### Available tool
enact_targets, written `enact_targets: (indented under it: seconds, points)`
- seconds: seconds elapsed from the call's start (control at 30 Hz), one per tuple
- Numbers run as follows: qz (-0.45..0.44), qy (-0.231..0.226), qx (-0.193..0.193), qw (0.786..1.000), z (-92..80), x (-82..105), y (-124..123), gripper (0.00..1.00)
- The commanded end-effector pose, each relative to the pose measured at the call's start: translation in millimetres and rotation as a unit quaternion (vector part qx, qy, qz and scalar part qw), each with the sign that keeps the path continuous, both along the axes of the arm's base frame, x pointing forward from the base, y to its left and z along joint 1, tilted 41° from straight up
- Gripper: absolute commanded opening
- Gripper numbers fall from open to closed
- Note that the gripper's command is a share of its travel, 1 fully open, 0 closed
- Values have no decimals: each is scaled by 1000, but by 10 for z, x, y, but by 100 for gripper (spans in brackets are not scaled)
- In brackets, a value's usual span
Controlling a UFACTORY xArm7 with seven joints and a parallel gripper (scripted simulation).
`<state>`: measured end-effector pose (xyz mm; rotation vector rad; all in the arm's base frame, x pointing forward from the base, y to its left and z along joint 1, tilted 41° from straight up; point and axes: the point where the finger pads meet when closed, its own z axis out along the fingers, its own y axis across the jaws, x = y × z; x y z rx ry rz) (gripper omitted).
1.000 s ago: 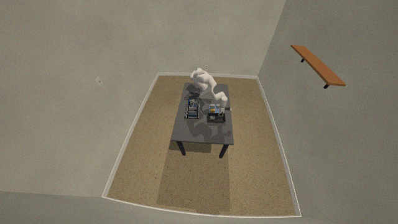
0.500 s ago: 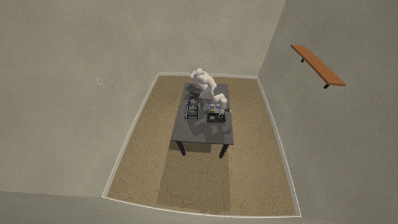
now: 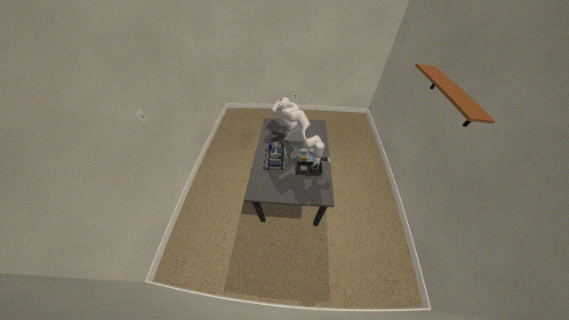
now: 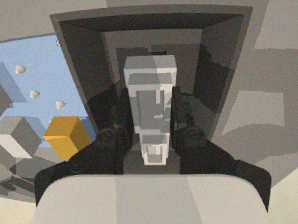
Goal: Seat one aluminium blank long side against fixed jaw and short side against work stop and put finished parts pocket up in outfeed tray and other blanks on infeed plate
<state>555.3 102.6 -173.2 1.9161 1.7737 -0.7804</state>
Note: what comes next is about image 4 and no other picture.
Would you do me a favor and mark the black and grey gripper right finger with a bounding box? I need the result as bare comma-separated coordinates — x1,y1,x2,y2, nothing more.
170,87,272,212

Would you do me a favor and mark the yellow rectangular block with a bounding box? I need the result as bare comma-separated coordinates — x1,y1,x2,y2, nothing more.
43,116,91,160

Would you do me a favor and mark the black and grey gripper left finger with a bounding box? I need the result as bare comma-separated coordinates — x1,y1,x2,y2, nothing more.
34,88,134,208

